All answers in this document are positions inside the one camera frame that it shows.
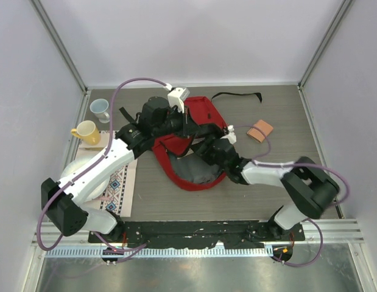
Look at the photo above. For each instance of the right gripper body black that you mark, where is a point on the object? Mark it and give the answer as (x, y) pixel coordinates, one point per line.
(209, 154)

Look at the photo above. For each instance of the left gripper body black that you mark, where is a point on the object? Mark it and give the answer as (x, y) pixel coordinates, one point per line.
(176, 123)

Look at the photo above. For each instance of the red backpack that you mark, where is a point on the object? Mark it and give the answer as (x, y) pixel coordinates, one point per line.
(176, 156)

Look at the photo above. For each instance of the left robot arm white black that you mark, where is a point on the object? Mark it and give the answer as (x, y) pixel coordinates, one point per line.
(62, 201)

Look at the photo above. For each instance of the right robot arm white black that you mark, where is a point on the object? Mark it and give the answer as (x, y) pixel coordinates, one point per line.
(308, 185)

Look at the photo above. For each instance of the light blue cup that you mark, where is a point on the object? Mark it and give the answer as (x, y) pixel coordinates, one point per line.
(100, 108)

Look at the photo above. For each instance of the yellow mug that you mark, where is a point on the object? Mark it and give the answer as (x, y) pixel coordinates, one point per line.
(88, 132)

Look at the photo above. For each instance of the patterned placemat cloth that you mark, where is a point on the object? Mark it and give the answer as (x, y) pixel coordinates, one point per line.
(118, 196)

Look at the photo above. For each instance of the white paper plate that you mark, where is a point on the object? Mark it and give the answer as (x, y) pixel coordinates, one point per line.
(78, 163)

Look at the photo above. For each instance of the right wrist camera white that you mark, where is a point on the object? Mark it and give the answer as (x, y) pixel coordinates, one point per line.
(230, 135)

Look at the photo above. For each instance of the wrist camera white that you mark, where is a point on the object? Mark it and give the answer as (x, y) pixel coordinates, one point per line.
(230, 135)
(176, 96)

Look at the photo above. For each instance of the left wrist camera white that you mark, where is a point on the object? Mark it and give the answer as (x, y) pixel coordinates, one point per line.
(176, 96)

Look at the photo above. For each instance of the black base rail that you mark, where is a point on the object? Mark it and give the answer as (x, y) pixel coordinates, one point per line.
(234, 234)

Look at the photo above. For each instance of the white cable duct strip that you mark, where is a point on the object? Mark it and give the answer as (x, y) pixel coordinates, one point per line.
(101, 251)

